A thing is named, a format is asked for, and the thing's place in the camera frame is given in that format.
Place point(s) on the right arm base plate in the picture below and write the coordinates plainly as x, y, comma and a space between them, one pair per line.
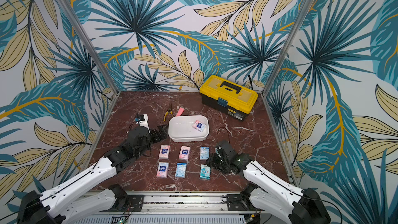
237, 202

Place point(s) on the aluminium mounting rail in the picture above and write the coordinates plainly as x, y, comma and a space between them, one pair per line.
155, 203

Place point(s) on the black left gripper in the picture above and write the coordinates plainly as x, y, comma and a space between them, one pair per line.
164, 134

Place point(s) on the pink Tempo tissue pack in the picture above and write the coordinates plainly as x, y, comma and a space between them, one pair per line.
163, 169
164, 152
184, 153

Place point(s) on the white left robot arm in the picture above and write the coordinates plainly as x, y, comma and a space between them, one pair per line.
114, 161

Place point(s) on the teal cartoon pack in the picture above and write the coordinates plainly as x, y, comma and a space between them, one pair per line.
205, 172

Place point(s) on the white plastic storage box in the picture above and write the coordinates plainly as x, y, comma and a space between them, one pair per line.
181, 130

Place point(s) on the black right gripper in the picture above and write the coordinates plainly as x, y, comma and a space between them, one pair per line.
219, 156

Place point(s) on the yellow black toolbox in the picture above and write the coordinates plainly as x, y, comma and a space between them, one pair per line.
227, 97

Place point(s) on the pink utility knife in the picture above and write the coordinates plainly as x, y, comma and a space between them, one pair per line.
180, 112

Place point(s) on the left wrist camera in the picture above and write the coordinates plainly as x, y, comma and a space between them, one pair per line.
142, 120

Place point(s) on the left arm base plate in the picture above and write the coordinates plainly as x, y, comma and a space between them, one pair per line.
128, 203

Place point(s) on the yellow handled pliers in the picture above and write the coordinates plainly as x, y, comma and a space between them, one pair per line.
169, 112

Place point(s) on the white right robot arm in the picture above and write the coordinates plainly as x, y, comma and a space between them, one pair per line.
268, 192

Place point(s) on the blue cartoon tissue pack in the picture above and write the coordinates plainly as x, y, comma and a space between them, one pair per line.
204, 153

